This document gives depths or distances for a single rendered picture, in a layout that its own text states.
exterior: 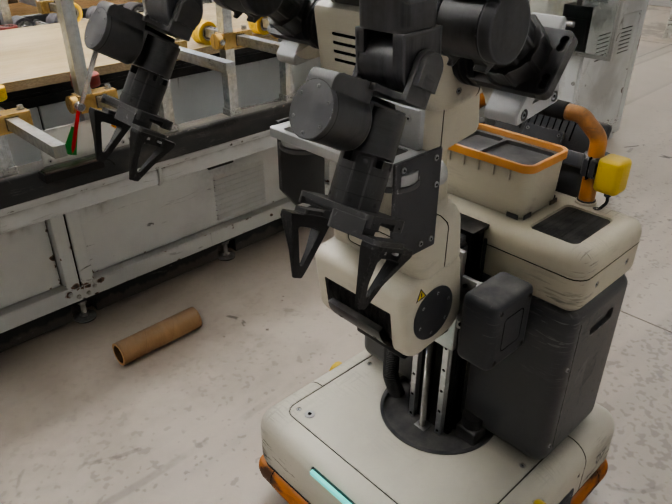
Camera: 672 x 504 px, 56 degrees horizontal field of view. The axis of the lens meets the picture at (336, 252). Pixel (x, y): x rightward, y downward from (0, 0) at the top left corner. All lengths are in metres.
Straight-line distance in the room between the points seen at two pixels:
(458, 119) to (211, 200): 1.69
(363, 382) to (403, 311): 0.61
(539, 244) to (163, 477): 1.17
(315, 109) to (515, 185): 0.71
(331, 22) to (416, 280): 0.43
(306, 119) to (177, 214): 1.94
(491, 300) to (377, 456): 0.51
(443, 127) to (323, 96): 0.44
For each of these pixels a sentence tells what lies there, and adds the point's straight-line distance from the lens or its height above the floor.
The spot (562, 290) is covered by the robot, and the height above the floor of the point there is 0.74.
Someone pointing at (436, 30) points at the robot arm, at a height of 1.25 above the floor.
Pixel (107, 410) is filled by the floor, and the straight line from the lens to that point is 2.08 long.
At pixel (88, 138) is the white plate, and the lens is 1.97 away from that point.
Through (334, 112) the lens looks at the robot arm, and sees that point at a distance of 0.58.
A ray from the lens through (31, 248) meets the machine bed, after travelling 2.30.
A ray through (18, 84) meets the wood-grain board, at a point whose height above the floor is 0.89.
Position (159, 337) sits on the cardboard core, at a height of 0.06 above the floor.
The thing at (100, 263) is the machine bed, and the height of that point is 0.20.
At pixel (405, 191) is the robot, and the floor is 1.00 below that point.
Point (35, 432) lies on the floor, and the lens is 2.09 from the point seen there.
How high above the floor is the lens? 1.36
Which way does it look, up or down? 30 degrees down
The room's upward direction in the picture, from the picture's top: straight up
